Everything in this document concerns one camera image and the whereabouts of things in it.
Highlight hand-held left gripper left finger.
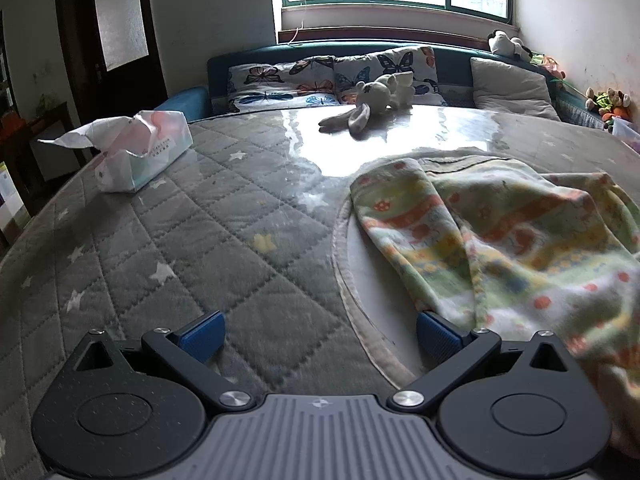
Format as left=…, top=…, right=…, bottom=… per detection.
left=65, top=310, right=253, bottom=414

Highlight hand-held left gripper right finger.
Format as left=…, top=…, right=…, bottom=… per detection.
left=386, top=310, right=584, bottom=414

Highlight patterned pastel fleece garment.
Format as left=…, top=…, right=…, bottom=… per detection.
left=350, top=152, right=640, bottom=466

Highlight grey quilted star table cover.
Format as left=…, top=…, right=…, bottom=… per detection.
left=0, top=104, right=640, bottom=480

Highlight soft pack of tissues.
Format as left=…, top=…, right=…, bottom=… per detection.
left=37, top=109, right=193, bottom=194

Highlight blue footstool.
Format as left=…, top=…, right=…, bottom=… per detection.
left=154, top=86, right=211, bottom=124

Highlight dark wooden desk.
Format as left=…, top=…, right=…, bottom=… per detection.
left=0, top=102, right=89, bottom=202

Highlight white plush rabbit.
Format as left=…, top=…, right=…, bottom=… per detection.
left=318, top=71, right=416, bottom=140

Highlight plain grey pillow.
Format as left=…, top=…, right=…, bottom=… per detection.
left=470, top=57, right=562, bottom=122

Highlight butterfly print pillow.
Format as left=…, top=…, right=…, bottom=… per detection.
left=227, top=56, right=337, bottom=114
left=333, top=46, right=449, bottom=107

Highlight teal sofa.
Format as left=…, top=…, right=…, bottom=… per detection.
left=207, top=40, right=640, bottom=137

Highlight small brown plush toys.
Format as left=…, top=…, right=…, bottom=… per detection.
left=584, top=87, right=632, bottom=122

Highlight pink flower toy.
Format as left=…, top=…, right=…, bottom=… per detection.
left=541, top=55, right=567, bottom=82

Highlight panda plush toy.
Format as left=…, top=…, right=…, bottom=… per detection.
left=487, top=30, right=534, bottom=64

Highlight dark wooden door frosted glass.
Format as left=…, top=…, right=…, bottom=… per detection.
left=54, top=0, right=169, bottom=122

